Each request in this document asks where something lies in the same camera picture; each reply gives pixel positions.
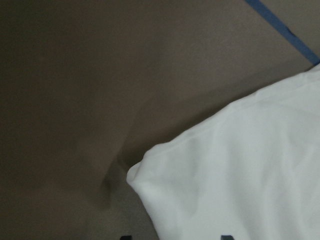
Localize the white long-sleeve printed shirt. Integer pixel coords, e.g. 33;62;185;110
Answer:
126;66;320;240

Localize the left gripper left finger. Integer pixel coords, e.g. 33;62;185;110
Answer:
119;235;132;240

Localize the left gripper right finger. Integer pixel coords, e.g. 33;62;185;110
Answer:
220;235;233;240

